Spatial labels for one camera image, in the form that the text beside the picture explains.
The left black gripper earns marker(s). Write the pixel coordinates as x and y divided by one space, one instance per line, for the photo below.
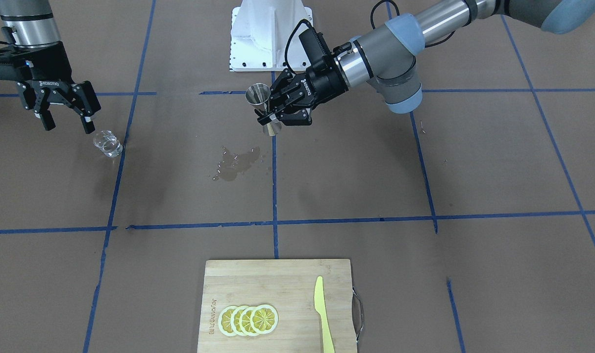
323 81

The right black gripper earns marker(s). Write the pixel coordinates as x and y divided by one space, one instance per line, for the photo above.
48 87

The steel measuring jigger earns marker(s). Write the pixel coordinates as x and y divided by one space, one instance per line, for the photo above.
258 96

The clear glass shaker cup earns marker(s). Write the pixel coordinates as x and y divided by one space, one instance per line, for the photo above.
107 143

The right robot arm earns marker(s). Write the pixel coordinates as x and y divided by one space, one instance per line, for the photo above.
28 24

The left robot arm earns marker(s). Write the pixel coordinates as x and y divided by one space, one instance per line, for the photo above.
386 56

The wooden cutting board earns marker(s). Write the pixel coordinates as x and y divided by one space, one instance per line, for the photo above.
288 285

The yellow plastic knife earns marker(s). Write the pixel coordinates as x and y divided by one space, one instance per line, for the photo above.
320 308

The lemon slice four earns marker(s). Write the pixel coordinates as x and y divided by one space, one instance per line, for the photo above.
264 319

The lemon slice three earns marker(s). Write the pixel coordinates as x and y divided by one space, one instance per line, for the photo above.
245 324

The lemon slice one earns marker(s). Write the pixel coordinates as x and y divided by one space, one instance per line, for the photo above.
225 321

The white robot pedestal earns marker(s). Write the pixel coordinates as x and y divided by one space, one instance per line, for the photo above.
259 33

